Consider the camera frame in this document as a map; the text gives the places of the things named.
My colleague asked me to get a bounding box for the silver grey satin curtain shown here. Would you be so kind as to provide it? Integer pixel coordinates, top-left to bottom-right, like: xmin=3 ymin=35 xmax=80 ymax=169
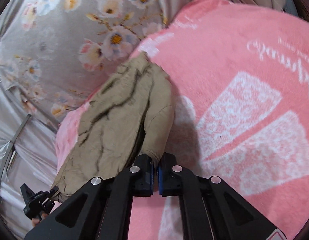
xmin=0 ymin=80 xmax=57 ymax=239

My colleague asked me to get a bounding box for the person left hand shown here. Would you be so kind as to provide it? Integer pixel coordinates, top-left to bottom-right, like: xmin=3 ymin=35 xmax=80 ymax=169
xmin=31 ymin=213 xmax=48 ymax=228

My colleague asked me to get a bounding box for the khaki quilted puffer jacket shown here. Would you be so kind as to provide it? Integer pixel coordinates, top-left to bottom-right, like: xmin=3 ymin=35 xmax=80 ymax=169
xmin=53 ymin=52 xmax=174 ymax=203

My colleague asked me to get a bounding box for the grey floral bed sheet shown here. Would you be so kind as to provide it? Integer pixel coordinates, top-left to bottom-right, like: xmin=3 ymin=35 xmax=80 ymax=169
xmin=0 ymin=0 xmax=286 ymax=126

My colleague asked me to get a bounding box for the grey curtain tieback band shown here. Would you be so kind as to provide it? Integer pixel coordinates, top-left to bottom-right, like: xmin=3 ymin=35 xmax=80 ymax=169
xmin=0 ymin=114 xmax=32 ymax=202

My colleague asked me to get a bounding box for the pink white patterned blanket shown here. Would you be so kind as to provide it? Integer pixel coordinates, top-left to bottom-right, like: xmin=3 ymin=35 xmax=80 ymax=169
xmin=54 ymin=0 xmax=309 ymax=240

